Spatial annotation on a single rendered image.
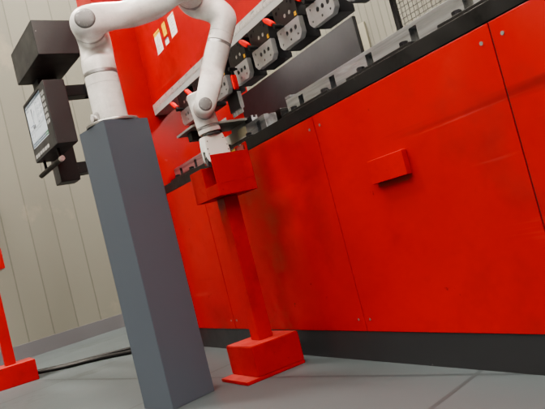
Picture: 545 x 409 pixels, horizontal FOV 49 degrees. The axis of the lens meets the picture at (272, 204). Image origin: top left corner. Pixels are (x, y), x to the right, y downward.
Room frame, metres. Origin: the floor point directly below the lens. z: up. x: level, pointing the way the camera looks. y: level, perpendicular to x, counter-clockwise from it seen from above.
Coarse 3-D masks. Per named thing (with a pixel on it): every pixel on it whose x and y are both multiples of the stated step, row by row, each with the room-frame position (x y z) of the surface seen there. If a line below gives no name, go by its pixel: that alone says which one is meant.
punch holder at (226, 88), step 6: (228, 60) 2.62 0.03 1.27; (228, 66) 2.62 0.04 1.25; (228, 72) 2.61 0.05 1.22; (228, 78) 2.61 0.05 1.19; (222, 84) 2.64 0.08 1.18; (228, 84) 2.61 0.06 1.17; (222, 90) 2.66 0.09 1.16; (228, 90) 2.61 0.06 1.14; (234, 90) 2.62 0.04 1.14; (240, 90) 2.64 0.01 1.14; (222, 96) 2.67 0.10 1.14; (228, 96) 2.67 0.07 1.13
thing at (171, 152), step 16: (80, 0) 3.40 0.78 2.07; (96, 0) 3.29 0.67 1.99; (112, 0) 3.33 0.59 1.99; (112, 32) 3.31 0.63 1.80; (128, 32) 3.36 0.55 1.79; (128, 48) 3.35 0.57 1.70; (128, 64) 3.33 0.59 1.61; (128, 80) 3.32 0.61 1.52; (144, 80) 3.37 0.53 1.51; (128, 96) 3.31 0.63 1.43; (144, 96) 3.36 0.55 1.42; (128, 112) 3.30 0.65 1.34; (144, 112) 3.35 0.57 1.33; (176, 112) 3.45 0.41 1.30; (224, 112) 3.61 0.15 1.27; (160, 128) 3.38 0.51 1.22; (176, 128) 3.43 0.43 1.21; (160, 144) 3.37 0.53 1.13; (176, 144) 3.42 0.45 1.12; (192, 144) 3.47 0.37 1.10; (160, 160) 3.36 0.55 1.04; (176, 160) 3.41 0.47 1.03
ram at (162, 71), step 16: (224, 0) 2.49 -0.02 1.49; (240, 0) 2.39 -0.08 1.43; (256, 0) 2.29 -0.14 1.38; (272, 0) 2.20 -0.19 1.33; (176, 16) 2.89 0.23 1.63; (240, 16) 2.41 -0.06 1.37; (256, 16) 2.32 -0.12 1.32; (144, 32) 3.26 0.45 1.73; (160, 32) 3.09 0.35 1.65; (192, 32) 2.79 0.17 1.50; (208, 32) 2.66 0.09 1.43; (240, 32) 2.44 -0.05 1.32; (144, 48) 3.30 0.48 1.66; (176, 48) 2.97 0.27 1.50; (192, 48) 2.82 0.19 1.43; (144, 64) 3.35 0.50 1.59; (160, 64) 3.17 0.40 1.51; (176, 64) 3.01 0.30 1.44; (192, 64) 2.86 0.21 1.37; (160, 80) 3.22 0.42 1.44; (176, 80) 3.05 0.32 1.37; (192, 80) 2.89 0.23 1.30; (160, 96) 3.26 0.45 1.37; (176, 96) 3.08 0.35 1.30; (160, 112) 3.32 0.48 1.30
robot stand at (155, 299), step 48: (96, 144) 2.07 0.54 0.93; (144, 144) 2.11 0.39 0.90; (96, 192) 2.12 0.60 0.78; (144, 192) 2.08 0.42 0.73; (144, 240) 2.04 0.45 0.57; (144, 288) 2.01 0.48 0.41; (144, 336) 2.06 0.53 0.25; (192, 336) 2.11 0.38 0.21; (144, 384) 2.11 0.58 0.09; (192, 384) 2.08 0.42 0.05
